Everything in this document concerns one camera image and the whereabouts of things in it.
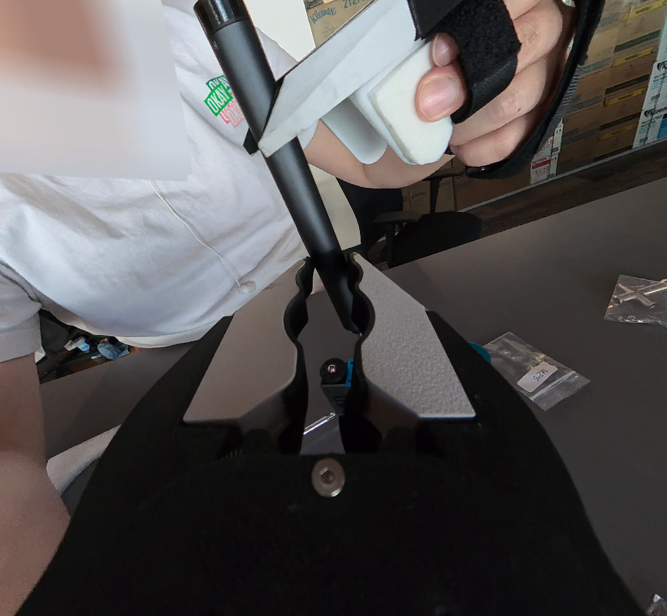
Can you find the small clear zip bag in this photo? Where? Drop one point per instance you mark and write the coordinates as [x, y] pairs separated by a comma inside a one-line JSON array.
[[521, 366]]

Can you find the zip bag with blue disc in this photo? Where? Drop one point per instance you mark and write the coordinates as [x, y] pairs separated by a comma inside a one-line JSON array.
[[479, 354]]

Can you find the dark grey desk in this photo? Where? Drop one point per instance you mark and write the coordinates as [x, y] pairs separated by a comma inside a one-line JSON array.
[[521, 287]]

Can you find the small silver metal tool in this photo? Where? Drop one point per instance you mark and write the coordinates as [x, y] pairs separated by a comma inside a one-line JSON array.
[[319, 423]]

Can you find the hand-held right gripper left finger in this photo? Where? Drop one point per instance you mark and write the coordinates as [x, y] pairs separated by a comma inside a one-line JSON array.
[[245, 366]]

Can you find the person's left hand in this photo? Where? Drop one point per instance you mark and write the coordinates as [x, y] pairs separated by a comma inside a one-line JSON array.
[[536, 79]]

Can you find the person's white shirt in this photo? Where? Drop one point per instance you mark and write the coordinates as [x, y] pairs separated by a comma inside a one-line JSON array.
[[130, 261]]

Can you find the black office chair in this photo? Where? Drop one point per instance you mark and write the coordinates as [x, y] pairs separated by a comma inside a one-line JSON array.
[[437, 235]]

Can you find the zip bag with cross wrench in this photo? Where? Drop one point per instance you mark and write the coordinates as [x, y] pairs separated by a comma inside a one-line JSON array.
[[635, 300]]

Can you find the black electric screwdriver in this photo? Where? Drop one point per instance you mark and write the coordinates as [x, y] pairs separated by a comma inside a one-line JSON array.
[[302, 199]]

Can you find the person's right forearm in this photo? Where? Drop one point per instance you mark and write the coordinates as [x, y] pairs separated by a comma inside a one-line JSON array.
[[26, 470]]

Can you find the white foam piece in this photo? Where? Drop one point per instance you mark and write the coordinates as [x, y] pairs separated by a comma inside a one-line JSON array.
[[78, 467]]

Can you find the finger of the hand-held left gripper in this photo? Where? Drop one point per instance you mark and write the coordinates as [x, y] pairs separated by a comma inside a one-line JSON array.
[[252, 144], [338, 69]]

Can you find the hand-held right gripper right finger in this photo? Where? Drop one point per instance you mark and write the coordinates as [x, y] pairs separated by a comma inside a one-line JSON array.
[[411, 366]]

